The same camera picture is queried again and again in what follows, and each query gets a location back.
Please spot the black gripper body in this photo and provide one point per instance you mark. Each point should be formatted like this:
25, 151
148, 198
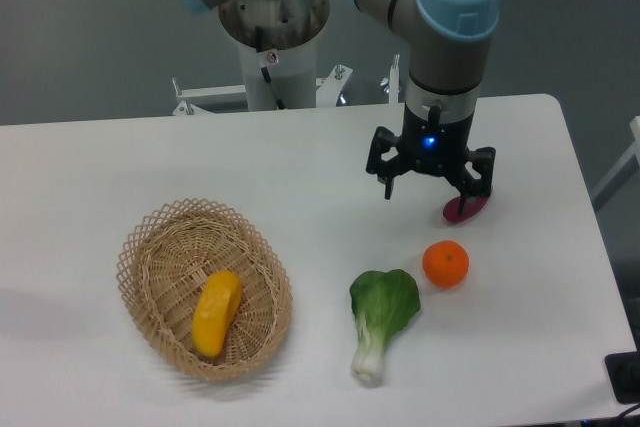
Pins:
439, 151

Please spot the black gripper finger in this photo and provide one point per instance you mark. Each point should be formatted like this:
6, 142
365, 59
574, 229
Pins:
388, 158
473, 178

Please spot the yellow mango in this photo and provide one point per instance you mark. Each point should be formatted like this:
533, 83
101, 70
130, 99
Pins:
215, 311

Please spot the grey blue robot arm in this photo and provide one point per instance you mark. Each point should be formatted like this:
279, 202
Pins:
449, 41

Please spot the woven wicker basket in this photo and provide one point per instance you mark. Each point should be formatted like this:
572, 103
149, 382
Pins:
163, 269

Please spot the purple sweet potato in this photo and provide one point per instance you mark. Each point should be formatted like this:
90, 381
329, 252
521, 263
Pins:
462, 208

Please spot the orange tangerine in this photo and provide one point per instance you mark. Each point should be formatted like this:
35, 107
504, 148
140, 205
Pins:
445, 263

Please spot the green bok choy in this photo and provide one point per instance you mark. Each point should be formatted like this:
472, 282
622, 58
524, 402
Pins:
383, 304

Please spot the black device at edge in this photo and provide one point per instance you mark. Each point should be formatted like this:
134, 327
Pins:
623, 373

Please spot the white frame at right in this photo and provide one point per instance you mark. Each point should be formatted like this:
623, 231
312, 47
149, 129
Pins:
619, 173

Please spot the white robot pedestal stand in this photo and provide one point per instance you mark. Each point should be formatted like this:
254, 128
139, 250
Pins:
277, 42

